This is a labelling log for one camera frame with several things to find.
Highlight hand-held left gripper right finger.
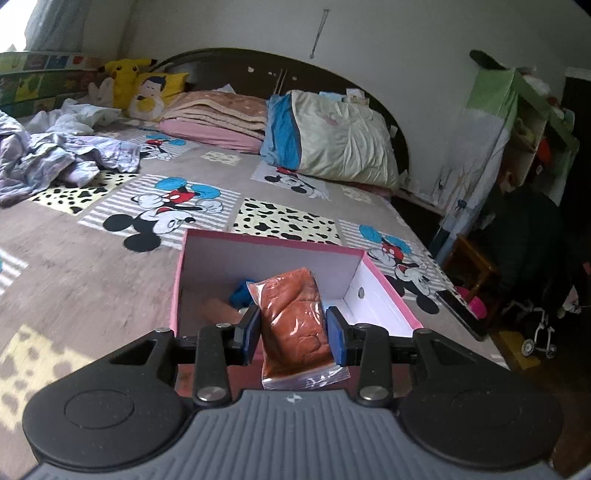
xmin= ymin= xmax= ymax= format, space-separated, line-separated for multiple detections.
xmin=325 ymin=305 xmax=445 ymax=408

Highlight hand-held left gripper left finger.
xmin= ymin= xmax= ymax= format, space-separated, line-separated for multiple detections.
xmin=106 ymin=305 xmax=263 ymax=407

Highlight clear bag of brown clay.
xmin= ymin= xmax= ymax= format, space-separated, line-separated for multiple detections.
xmin=246 ymin=268 xmax=351 ymax=391

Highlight pink cardboard box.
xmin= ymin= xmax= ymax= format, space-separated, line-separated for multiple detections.
xmin=171 ymin=229 xmax=424 ymax=400

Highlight blue object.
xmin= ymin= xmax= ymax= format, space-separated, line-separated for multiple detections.
xmin=228 ymin=278 xmax=257 ymax=311

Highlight cartoon mouse printed bed sheet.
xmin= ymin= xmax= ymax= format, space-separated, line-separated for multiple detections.
xmin=0 ymin=117 xmax=511 ymax=435

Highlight small wooden stool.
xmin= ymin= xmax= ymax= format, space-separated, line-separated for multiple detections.
xmin=444 ymin=234 xmax=499 ymax=301

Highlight white wheeled toy stroller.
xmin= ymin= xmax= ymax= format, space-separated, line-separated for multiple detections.
xmin=503 ymin=295 xmax=583 ymax=361

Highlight cream and blue pillow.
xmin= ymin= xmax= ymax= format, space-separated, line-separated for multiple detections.
xmin=260 ymin=89 xmax=400 ymax=189

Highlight dark jacket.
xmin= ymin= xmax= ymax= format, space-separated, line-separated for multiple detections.
xmin=480 ymin=185 xmax=578 ymax=305

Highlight folded beige and pink blankets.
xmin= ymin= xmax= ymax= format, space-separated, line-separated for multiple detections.
xmin=157 ymin=90 xmax=269 ymax=153

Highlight yellow cartoon cushion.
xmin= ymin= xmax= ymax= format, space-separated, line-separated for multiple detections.
xmin=127 ymin=71 xmax=190 ymax=121

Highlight dark wooden headboard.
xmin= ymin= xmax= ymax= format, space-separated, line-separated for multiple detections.
xmin=147 ymin=47 xmax=411 ymax=204

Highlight crumpled lilac clothes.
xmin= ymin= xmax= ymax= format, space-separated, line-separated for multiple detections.
xmin=0 ymin=111 xmax=141 ymax=209

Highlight white crumpled cloth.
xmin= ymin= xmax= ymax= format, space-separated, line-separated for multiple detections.
xmin=28 ymin=97 xmax=123 ymax=137

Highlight green and white wardrobe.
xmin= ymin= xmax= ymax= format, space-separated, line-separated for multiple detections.
xmin=434 ymin=50 xmax=581 ymax=264

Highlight yellow plush toy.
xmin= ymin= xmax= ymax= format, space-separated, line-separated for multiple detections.
xmin=88 ymin=58 xmax=158 ymax=110

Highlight colourful padded bed rail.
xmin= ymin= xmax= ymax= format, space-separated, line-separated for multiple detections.
xmin=0 ymin=51 xmax=109 ymax=118

